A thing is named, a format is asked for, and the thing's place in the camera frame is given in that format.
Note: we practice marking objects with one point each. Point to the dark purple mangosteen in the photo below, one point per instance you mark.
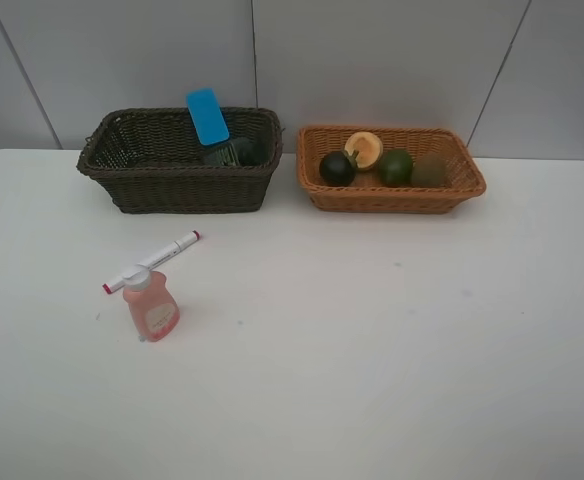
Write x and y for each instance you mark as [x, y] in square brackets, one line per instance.
[338, 168]

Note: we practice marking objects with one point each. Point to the dark grey ink bottle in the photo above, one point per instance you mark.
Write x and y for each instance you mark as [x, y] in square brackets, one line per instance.
[239, 151]

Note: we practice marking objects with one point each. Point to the white marker pen red caps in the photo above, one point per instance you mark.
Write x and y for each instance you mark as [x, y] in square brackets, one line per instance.
[155, 259]

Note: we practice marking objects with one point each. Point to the orange peach fruit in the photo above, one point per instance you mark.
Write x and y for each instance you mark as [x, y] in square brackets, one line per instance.
[365, 149]

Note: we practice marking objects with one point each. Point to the green lime fruit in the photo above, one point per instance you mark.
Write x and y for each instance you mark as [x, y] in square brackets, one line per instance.
[395, 168]

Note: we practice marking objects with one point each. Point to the blue whiteboard eraser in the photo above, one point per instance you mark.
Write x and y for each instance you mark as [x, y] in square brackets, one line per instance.
[207, 117]

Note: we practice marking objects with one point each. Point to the brown kiwi fruit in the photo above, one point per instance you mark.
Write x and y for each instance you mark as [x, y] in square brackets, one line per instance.
[429, 171]

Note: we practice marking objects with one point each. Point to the pink soap bottle white cap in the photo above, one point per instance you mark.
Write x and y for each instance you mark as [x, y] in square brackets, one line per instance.
[153, 309]

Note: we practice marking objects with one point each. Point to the dark brown wicker basket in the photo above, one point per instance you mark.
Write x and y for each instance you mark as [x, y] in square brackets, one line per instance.
[149, 160]

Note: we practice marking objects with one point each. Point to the orange wicker basket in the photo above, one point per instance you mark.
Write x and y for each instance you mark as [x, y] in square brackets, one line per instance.
[463, 179]

